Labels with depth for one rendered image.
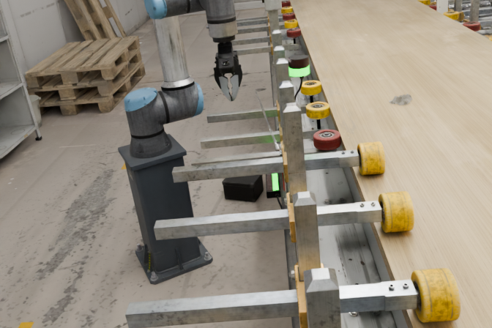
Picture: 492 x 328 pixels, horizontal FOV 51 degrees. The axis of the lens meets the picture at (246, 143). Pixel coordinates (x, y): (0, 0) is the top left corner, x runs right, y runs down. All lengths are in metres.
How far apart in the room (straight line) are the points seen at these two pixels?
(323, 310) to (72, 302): 2.09
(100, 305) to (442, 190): 1.71
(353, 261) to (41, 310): 1.59
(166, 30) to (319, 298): 1.79
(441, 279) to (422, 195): 0.40
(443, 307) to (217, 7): 1.07
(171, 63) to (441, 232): 1.48
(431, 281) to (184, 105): 1.62
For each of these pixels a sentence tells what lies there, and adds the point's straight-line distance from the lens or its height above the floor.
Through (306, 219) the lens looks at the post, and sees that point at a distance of 0.81.
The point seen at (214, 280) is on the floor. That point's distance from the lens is 2.48.
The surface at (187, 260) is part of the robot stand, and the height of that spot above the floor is 0.04.
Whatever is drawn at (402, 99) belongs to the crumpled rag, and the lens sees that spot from 1.78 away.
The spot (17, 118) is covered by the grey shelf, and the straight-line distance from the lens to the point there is 4.69.
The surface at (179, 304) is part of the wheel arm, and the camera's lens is 0.88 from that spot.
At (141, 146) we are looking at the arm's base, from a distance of 2.30.
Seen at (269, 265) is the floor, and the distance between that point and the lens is 2.52.
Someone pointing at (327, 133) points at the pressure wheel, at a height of 0.91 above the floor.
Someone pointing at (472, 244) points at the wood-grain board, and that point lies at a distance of 1.10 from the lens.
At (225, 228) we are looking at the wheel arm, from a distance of 1.07.
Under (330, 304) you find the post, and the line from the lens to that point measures 0.58.
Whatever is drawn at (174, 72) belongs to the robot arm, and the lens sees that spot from 2.27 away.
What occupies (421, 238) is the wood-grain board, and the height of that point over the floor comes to 0.90.
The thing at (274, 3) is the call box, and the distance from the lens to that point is 2.20.
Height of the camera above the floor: 1.52
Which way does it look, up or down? 24 degrees down
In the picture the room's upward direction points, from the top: 7 degrees counter-clockwise
